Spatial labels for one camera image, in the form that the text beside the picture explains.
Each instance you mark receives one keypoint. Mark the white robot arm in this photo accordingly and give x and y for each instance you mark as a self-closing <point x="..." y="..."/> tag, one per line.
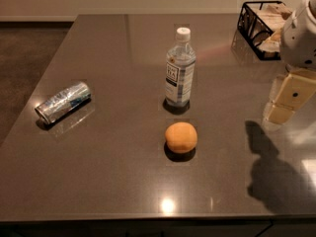
<point x="305" y="7"/>

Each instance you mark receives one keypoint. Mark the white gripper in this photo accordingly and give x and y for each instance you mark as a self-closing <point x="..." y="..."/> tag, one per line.
<point x="298" y="42"/>

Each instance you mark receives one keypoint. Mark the silver blue drink can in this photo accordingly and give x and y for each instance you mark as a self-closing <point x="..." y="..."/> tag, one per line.
<point x="62" y="103"/>

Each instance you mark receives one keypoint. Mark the orange fruit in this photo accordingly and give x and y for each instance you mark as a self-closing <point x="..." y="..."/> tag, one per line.
<point x="181" y="137"/>

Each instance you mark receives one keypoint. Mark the napkins in basket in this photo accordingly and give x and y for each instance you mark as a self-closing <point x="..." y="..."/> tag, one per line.
<point x="274" y="16"/>

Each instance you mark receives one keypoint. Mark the clear blue plastic bottle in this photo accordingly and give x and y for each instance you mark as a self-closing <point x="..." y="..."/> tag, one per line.
<point x="180" y="68"/>

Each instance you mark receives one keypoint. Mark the black wire basket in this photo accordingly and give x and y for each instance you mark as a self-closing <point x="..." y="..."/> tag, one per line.
<point x="254" y="30"/>

